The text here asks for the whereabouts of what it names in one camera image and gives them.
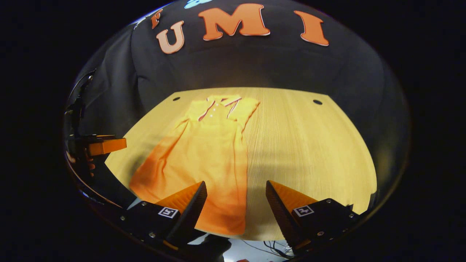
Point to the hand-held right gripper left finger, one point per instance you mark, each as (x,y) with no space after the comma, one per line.
(191,214)

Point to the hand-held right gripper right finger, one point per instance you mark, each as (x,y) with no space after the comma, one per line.
(278,214)

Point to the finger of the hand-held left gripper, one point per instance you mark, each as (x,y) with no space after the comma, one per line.
(109,146)
(105,137)

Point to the orange T-shirt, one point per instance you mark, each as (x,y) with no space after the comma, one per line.
(211,153)

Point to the black camera on stand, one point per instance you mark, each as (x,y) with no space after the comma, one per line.
(78,109)

